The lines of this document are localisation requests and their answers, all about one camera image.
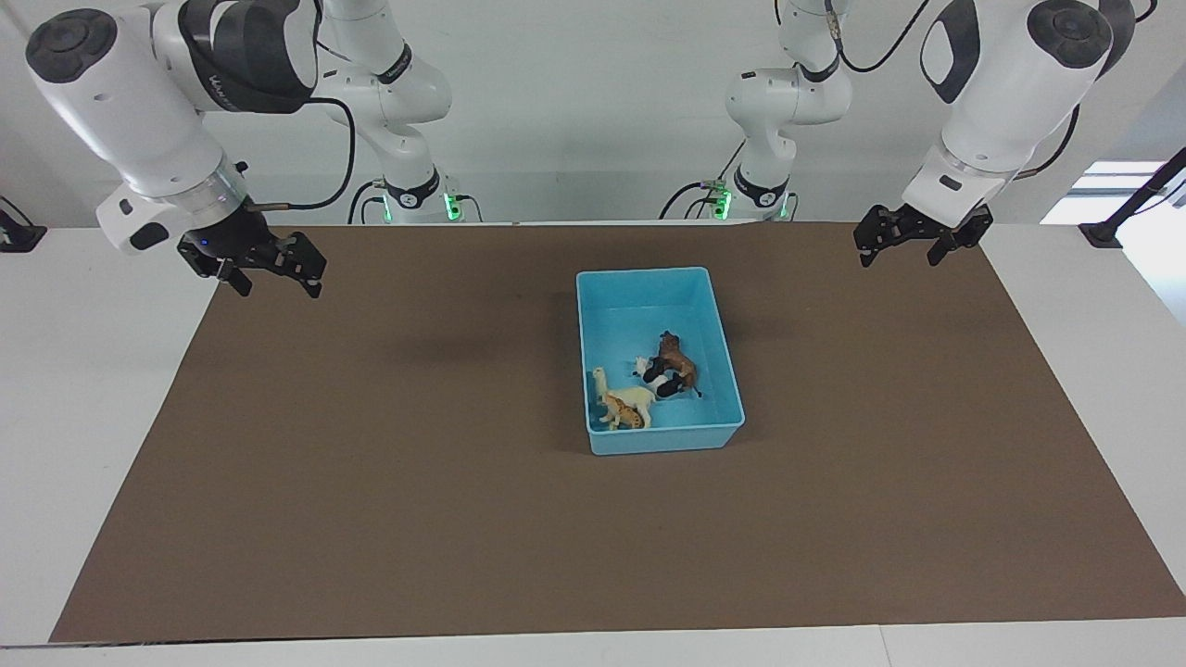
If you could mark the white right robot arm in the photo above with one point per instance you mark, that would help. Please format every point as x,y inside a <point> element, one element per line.
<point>130,102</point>

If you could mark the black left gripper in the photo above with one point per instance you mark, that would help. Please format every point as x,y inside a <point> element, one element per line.
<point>931,227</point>

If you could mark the black table clamp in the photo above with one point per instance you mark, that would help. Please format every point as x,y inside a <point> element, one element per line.
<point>18,236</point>

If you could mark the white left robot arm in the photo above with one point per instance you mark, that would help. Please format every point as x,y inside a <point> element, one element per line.
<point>1001,102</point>

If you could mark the black clamp stand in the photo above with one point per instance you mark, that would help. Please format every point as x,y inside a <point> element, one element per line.
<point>1135,199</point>

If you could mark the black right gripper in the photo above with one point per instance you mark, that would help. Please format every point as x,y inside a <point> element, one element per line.
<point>236,239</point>

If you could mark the black white panda toy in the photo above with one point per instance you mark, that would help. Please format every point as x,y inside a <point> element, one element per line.
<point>662,382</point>

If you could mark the cream llama toy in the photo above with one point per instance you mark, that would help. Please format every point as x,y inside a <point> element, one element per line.
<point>639,398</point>

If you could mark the brown table mat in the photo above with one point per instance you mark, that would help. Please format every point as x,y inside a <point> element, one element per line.
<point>463,556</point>

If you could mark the brown lion toy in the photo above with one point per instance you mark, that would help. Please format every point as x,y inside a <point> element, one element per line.
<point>678,359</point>

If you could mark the orange tiger toy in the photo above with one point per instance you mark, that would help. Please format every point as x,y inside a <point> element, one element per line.
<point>625,412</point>

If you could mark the blue plastic storage box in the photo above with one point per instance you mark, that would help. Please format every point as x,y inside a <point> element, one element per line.
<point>639,296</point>

